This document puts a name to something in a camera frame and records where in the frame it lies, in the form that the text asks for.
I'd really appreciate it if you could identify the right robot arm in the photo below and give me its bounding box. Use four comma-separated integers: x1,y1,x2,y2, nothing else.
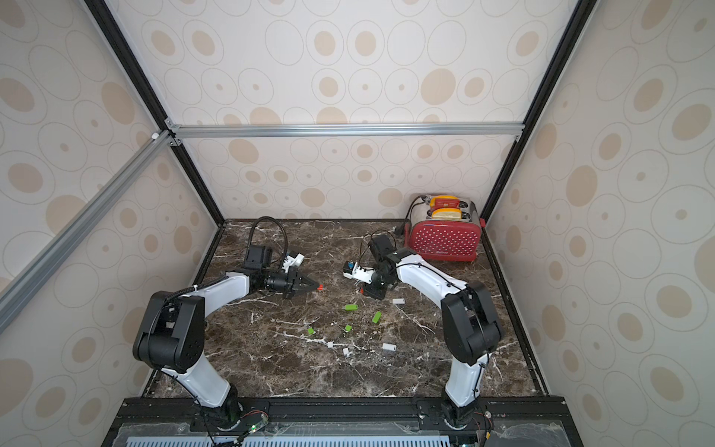
344,235,504,429

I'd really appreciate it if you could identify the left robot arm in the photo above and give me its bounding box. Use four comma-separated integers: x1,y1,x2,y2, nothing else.
132,246,322,431

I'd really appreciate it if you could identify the red polka dot toaster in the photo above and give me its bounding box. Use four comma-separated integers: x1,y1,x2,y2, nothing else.
402,194,485,263

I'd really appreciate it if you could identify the silver aluminium crossbar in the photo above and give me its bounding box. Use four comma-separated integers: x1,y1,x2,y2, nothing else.
172,122,524,139

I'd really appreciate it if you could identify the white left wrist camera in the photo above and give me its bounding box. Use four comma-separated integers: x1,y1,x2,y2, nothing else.
281,253,305,273

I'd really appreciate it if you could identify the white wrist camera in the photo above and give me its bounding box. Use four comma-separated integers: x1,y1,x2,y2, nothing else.
343,261,375,284
281,253,305,273

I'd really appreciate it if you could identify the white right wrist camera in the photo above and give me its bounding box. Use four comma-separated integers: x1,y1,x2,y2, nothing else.
343,261,375,284

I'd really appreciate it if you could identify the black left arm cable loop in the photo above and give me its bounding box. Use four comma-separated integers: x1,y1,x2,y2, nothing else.
248,216,290,264

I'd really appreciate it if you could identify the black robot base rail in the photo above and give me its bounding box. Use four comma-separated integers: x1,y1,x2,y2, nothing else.
103,397,582,446

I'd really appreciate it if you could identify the silver aluminium side rail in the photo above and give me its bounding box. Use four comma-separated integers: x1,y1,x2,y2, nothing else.
1,130,172,331

